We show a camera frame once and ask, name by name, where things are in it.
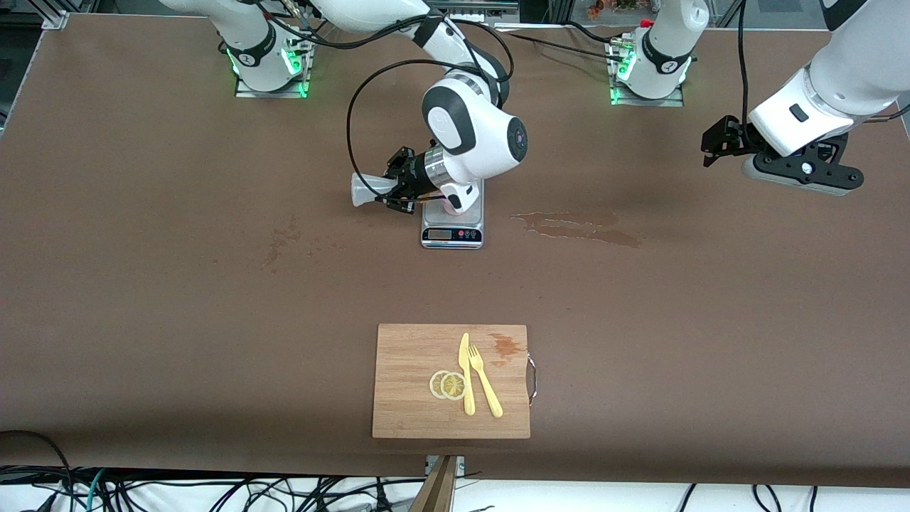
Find teal floor cable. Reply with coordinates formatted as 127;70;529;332
84;468;109;512

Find brown table cover sheet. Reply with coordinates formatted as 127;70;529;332
0;13;910;489

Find wooden cutting board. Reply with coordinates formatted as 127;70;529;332
372;324;531;439

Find colourful background objects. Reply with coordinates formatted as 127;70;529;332
587;0;644;21

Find yellow plastic knife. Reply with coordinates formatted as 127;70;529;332
458;332;476;417

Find black floor cable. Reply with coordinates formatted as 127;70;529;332
0;430;73;512

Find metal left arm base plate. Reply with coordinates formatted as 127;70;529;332
609;36;685;108

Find black cable on table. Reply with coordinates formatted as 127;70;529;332
498;20;628;65

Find translucent sauce bottle orange cap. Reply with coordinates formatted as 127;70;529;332
350;172;400;209

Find silver digital kitchen scale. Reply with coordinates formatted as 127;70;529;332
421;178;486;250

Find yellow plastic fork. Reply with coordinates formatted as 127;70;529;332
468;344;504;419

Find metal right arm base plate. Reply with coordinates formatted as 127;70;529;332
233;28;311;99

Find wooden post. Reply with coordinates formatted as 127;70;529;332
409;455;459;512

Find aluminium frame profile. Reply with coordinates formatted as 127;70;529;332
39;0;72;31

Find brown liquid spill puddle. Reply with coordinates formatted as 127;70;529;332
510;210;642;249

